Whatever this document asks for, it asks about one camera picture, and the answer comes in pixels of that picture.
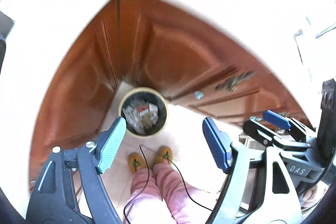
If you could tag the yellow slipper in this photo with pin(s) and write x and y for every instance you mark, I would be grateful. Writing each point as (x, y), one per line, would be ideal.
(164, 155)
(136, 161)

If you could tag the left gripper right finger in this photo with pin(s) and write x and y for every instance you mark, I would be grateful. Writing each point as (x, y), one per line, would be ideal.
(219, 144)

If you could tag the clear plastic bag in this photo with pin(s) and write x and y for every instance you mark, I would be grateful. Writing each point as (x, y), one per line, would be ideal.
(132, 116)

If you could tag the pink trousers legs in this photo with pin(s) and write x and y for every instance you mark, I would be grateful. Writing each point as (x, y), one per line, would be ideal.
(159, 195)

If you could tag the beige loofah sponge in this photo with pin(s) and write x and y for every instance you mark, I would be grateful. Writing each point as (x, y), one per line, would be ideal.
(148, 119)

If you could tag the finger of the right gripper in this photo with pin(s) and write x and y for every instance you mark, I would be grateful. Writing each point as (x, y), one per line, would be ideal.
(276, 119)
(267, 137)

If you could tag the light blue cabinet knob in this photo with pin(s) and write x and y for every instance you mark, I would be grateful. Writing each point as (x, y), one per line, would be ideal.
(198, 95)

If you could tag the cream rimmed trash bin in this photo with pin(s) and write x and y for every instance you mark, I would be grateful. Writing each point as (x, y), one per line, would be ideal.
(145, 112)

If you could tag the left yellow slipper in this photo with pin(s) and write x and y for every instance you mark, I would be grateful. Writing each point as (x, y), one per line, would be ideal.
(136, 161)

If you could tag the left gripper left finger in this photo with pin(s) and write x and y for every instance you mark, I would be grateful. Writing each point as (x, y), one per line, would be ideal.
(108, 143)

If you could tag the right yellow slipper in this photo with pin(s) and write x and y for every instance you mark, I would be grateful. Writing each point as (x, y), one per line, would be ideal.
(164, 155)

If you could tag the wooden cabinet door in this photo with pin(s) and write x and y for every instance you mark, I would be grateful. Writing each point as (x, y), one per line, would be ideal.
(81, 91)

